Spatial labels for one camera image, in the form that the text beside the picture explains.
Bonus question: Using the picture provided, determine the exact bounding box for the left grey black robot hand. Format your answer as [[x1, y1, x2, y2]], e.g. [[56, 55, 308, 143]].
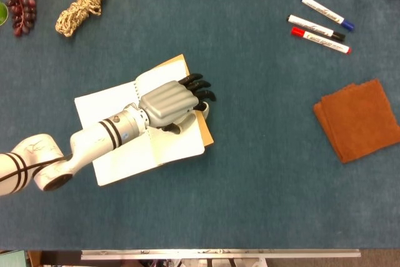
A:
[[138, 73, 217, 135]]

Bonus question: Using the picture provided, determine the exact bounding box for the spiral notebook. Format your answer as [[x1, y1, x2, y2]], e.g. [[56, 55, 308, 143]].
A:
[[74, 54, 215, 187]]

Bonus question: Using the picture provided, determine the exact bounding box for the blue felt table cover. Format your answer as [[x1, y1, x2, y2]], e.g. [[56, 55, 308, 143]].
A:
[[0, 0, 400, 251]]

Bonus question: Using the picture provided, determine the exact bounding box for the black whiteboard marker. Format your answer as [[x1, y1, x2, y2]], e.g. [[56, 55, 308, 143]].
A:
[[286, 14, 346, 43]]

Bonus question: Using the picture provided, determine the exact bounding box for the red whiteboard marker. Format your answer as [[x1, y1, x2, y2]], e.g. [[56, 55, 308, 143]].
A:
[[291, 26, 353, 56]]

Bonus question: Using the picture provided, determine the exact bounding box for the bunch of purple grapes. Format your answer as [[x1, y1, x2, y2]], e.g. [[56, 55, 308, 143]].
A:
[[6, 0, 38, 38]]

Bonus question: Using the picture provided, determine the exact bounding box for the blue whiteboard marker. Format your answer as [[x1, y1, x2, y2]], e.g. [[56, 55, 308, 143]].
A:
[[301, 0, 356, 32]]

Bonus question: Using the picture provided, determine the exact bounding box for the green plastic cone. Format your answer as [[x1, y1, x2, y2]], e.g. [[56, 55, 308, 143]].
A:
[[0, 1, 9, 26]]

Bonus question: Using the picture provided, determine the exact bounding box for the folded orange cloth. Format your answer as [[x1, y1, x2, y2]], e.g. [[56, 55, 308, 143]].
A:
[[312, 78, 400, 164]]

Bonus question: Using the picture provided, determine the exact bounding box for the teal box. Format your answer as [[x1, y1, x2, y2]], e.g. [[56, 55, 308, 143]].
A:
[[0, 249, 28, 267]]

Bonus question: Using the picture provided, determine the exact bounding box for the jute rope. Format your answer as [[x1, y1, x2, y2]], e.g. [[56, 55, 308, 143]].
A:
[[55, 0, 113, 38]]

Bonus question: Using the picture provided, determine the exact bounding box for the aluminium table edge rail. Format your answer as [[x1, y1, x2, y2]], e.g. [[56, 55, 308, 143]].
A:
[[80, 249, 362, 261]]

